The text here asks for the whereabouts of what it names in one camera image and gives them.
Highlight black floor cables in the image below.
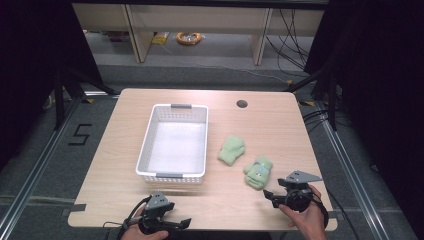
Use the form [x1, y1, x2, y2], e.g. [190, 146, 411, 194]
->
[300, 108, 331, 135]

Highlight black curtain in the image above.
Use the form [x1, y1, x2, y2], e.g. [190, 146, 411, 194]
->
[303, 0, 424, 234]
[0, 0, 105, 171]

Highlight yellow packet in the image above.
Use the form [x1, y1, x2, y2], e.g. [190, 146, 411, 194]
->
[151, 32, 171, 46]

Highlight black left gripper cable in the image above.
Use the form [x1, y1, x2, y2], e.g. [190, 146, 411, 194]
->
[102, 195, 152, 240]

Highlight person's right hand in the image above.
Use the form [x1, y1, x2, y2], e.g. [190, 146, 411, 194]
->
[279, 184, 328, 240]

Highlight person's left hand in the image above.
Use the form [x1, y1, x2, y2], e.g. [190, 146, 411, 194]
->
[120, 206, 170, 240]

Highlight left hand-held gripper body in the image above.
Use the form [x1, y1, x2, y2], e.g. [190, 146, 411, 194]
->
[138, 190, 176, 235]

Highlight light wooden shelf unit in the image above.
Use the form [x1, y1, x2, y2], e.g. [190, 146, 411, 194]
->
[72, 2, 326, 66]

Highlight green glove with patch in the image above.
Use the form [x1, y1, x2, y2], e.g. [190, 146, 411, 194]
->
[243, 156, 274, 191]

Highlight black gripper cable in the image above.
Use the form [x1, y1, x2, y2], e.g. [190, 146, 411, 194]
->
[311, 189, 362, 240]
[102, 195, 152, 240]

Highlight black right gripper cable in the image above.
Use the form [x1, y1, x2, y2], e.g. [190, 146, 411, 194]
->
[311, 189, 362, 240]

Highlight white plastic basket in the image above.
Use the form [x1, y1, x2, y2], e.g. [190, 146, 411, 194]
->
[135, 103, 210, 185]

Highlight plain green glove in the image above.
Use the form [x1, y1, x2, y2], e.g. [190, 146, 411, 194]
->
[217, 134, 247, 167]

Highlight aluminium floor rail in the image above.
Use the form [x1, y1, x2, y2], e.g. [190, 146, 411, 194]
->
[315, 102, 392, 240]

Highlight black metal stand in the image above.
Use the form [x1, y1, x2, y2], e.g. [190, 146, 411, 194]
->
[282, 65, 340, 132]
[52, 67, 120, 131]

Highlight orange cable coil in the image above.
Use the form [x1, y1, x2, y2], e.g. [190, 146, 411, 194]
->
[175, 31, 203, 47]

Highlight clear plastic bag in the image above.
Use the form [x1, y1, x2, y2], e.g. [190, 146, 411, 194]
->
[0, 95, 85, 236]

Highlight hanging black cables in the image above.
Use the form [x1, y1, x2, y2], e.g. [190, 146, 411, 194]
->
[265, 9, 312, 75]

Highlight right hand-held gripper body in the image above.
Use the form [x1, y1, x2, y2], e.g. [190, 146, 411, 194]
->
[277, 170, 323, 213]

